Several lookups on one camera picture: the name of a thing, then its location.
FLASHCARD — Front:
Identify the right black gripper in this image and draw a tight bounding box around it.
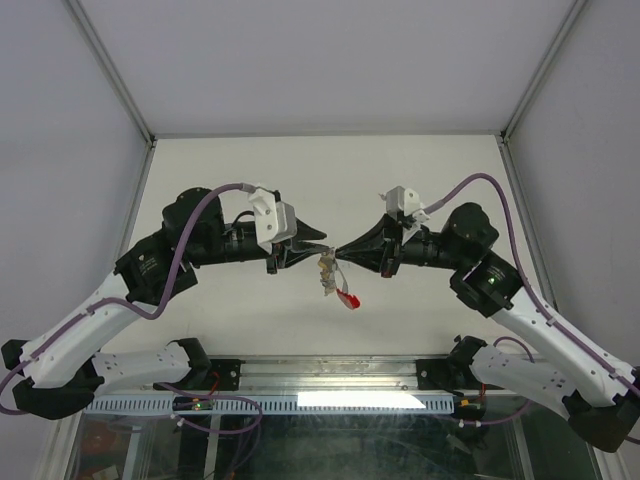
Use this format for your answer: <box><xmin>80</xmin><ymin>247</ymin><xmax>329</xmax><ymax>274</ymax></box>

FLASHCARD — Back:
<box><xmin>334</xmin><ymin>214</ymin><xmax>468</xmax><ymax>279</ymax></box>

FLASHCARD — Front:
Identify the red handle keyring holder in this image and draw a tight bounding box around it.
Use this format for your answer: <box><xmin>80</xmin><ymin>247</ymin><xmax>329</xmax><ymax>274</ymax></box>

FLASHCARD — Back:
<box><xmin>317</xmin><ymin>249</ymin><xmax>361</xmax><ymax>310</ymax></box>

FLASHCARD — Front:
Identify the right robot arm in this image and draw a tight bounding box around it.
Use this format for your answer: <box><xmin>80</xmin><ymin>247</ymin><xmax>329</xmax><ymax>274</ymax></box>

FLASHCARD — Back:
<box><xmin>336</xmin><ymin>202</ymin><xmax>639</xmax><ymax>453</ymax></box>

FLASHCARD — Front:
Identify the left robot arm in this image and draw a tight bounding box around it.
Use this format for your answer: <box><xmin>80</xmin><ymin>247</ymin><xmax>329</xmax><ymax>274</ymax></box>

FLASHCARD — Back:
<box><xmin>1</xmin><ymin>183</ymin><xmax>328</xmax><ymax>420</ymax></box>

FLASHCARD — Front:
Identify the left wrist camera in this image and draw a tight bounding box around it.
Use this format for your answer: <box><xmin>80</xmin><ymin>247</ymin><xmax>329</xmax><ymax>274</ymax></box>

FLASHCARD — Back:
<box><xmin>248</xmin><ymin>186</ymin><xmax>298</xmax><ymax>253</ymax></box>

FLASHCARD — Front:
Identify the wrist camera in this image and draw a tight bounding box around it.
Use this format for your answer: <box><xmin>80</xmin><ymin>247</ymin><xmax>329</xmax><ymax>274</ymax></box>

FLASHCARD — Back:
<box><xmin>248</xmin><ymin>186</ymin><xmax>298</xmax><ymax>253</ymax></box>
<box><xmin>384</xmin><ymin>186</ymin><xmax>429</xmax><ymax>234</ymax></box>

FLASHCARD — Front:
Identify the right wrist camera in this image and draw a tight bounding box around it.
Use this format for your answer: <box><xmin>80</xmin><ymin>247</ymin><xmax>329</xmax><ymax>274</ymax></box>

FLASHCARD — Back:
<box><xmin>384</xmin><ymin>186</ymin><xmax>429</xmax><ymax>234</ymax></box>

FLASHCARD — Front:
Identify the aluminium mounting rail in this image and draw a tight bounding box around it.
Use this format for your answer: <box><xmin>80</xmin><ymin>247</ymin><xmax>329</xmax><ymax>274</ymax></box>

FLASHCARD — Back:
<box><xmin>149</xmin><ymin>353</ymin><xmax>599</xmax><ymax>396</ymax></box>

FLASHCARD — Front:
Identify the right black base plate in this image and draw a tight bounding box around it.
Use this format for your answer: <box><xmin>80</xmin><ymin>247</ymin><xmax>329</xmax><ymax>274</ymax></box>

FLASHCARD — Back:
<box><xmin>414</xmin><ymin>357</ymin><xmax>482</xmax><ymax>395</ymax></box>

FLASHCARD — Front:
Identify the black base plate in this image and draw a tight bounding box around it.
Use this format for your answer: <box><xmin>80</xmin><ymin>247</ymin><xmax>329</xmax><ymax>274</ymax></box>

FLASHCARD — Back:
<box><xmin>171</xmin><ymin>358</ymin><xmax>244</xmax><ymax>392</ymax></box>
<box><xmin>414</xmin><ymin>357</ymin><xmax>482</xmax><ymax>395</ymax></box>

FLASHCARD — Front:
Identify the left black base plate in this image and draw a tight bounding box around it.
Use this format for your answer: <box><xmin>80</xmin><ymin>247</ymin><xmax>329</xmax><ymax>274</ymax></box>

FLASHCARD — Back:
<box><xmin>171</xmin><ymin>358</ymin><xmax>244</xmax><ymax>392</ymax></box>

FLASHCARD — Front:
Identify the white slotted cable duct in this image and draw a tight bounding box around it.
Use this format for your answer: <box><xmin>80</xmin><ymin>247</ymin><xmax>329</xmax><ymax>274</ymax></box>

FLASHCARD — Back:
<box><xmin>84</xmin><ymin>391</ymin><xmax>455</xmax><ymax>417</ymax></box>

